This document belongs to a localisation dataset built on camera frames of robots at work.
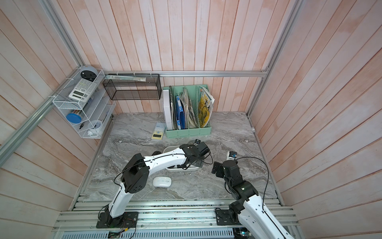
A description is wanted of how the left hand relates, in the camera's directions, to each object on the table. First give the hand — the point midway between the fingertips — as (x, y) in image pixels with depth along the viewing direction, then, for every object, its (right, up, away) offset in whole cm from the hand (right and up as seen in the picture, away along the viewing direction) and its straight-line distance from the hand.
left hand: (194, 161), depth 90 cm
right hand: (+15, +1, -7) cm, 17 cm away
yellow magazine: (+9, +37, +11) cm, 40 cm away
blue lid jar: (-64, +26, -13) cm, 70 cm away
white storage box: (-9, -3, -2) cm, 10 cm away
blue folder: (-9, +30, +5) cm, 31 cm away
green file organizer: (-1, +48, +16) cm, 51 cm away
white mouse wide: (-19, -10, -6) cm, 22 cm away
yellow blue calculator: (-26, +19, +18) cm, 37 cm away
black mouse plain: (-25, +4, +7) cm, 27 cm away
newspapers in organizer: (-2, +31, +4) cm, 32 cm away
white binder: (-17, +32, +3) cm, 37 cm away
